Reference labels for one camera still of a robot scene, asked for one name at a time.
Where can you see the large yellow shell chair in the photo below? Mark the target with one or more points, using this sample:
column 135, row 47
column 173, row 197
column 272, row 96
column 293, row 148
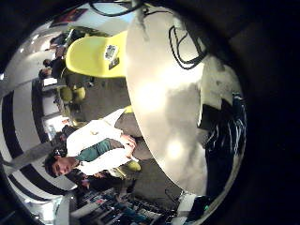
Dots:
column 87, row 56

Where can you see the teal lit equipment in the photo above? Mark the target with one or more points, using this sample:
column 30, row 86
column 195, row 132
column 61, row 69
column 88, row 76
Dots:
column 204, row 207

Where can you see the navy white striped cloth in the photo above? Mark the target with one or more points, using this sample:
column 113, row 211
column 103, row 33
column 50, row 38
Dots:
column 225, row 146

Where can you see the yellow seat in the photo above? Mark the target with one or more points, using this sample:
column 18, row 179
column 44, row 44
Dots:
column 133, row 165

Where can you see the red wall picture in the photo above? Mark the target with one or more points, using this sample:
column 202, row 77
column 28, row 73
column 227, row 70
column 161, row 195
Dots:
column 72, row 15

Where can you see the distant person dark clothes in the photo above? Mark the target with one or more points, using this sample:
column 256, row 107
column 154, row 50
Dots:
column 56, row 67

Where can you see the seated person white jacket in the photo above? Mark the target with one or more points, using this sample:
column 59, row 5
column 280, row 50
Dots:
column 93, row 134

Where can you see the small yellow stool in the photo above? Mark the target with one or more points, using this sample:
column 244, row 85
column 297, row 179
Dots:
column 66, row 94
column 80, row 93

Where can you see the person in dark clothing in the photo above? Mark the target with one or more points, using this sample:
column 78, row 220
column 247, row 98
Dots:
column 103, row 182

